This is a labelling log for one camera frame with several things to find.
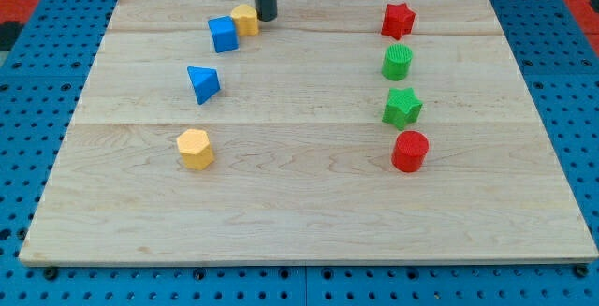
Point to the green cylinder block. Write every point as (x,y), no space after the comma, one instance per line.
(397,61)

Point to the red star block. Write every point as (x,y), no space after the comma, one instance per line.
(398,21)

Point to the yellow heart block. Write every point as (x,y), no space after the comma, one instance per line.
(245,20)

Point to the light wooden board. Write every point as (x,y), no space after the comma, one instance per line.
(302,173)

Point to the red cylinder block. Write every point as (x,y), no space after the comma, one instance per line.
(410,150)

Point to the green star block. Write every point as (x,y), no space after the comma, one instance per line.
(402,107)

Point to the blue cube block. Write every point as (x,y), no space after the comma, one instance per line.
(224,35)

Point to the blue triangle block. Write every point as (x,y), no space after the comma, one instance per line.
(205,82)

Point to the yellow hexagon block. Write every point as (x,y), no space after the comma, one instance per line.
(195,149)

